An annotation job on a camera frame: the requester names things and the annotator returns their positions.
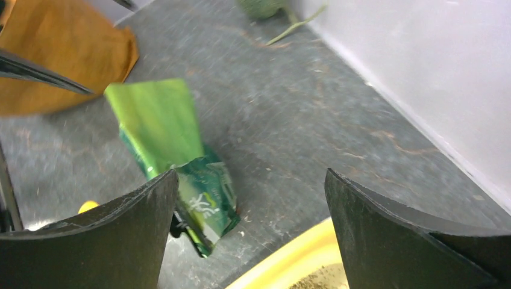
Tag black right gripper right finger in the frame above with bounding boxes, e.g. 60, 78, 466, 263
324, 169, 510, 288

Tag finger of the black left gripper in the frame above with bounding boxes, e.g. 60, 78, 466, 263
1, 49, 93, 94

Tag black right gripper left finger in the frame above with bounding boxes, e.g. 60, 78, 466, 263
1, 170, 179, 288

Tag orange plastic litter scoop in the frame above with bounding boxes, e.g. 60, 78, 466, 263
78, 200, 99, 214

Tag black bag clip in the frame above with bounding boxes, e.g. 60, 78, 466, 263
169, 210, 189, 238

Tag green cat litter bag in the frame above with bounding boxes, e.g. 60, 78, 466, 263
104, 78, 240, 258

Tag grey cat litter pellets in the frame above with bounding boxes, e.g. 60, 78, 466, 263
289, 263, 349, 289

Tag yellow plastic litter box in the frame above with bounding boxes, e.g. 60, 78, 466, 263
227, 217, 342, 288

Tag orange fabric bag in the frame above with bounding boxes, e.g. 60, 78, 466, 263
1, 1, 139, 116

